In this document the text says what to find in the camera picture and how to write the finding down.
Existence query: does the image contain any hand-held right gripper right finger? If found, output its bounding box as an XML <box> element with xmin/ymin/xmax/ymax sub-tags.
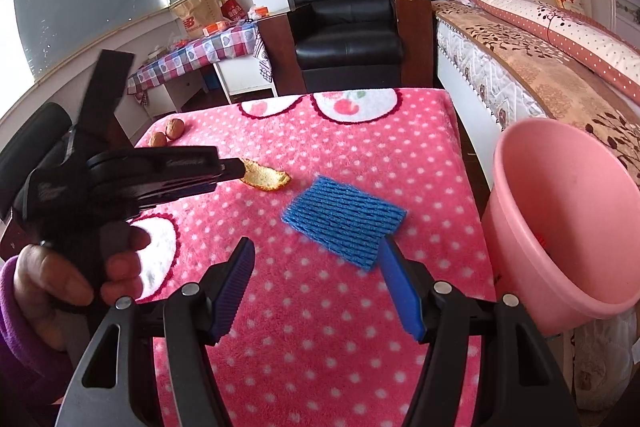
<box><xmin>377</xmin><ymin>236</ymin><xmax>581</xmax><ymax>427</ymax></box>

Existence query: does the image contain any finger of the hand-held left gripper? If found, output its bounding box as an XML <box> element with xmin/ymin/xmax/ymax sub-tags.
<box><xmin>135</xmin><ymin>182</ymin><xmax>216</xmax><ymax>208</ymax></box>
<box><xmin>90</xmin><ymin>146</ymin><xmax>246</xmax><ymax>192</ymax></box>

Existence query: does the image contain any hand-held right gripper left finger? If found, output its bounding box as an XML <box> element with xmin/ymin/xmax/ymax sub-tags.
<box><xmin>55</xmin><ymin>237</ymin><xmax>256</xmax><ymax>427</ymax></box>

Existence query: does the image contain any blue foam fruit net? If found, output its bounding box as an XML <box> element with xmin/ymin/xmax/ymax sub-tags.
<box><xmin>281</xmin><ymin>175</ymin><xmax>407</xmax><ymax>271</ymax></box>

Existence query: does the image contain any orange peel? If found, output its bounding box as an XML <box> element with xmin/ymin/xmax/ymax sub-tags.
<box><xmin>240</xmin><ymin>159</ymin><xmax>292</xmax><ymax>192</ymax></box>

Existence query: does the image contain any pink plastic bucket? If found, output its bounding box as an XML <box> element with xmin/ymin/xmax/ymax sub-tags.
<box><xmin>481</xmin><ymin>118</ymin><xmax>640</xmax><ymax>338</ymax></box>

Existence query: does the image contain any person's left hand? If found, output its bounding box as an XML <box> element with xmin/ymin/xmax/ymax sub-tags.
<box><xmin>15</xmin><ymin>227</ymin><xmax>151</xmax><ymax>350</ymax></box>

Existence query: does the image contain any black leather armchair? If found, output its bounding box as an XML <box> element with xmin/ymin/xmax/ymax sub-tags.
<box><xmin>257</xmin><ymin>0</ymin><xmax>435</xmax><ymax>96</ymax></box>
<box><xmin>0</xmin><ymin>102</ymin><xmax>76</xmax><ymax>208</ymax></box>

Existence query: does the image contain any pink polka dot blanket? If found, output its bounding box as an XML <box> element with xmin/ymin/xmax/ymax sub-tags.
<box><xmin>135</xmin><ymin>87</ymin><xmax>506</xmax><ymax>427</ymax></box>

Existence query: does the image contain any white desk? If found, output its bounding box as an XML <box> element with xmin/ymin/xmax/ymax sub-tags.
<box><xmin>150</xmin><ymin>54</ymin><xmax>278</xmax><ymax>118</ymax></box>

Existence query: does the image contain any checkered tablecloth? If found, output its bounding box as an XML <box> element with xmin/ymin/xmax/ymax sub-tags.
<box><xmin>126</xmin><ymin>26</ymin><xmax>275</xmax><ymax>100</ymax></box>

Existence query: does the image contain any brown paper bag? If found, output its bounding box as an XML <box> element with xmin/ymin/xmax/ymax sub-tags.
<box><xmin>170</xmin><ymin>0</ymin><xmax>225</xmax><ymax>38</ymax></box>

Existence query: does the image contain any brown floral bedspread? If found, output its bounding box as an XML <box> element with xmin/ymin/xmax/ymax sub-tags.
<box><xmin>432</xmin><ymin>0</ymin><xmax>640</xmax><ymax>188</ymax></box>

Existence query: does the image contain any white pink floral quilt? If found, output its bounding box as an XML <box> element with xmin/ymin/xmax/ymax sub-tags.
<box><xmin>452</xmin><ymin>0</ymin><xmax>640</xmax><ymax>100</ymax></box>

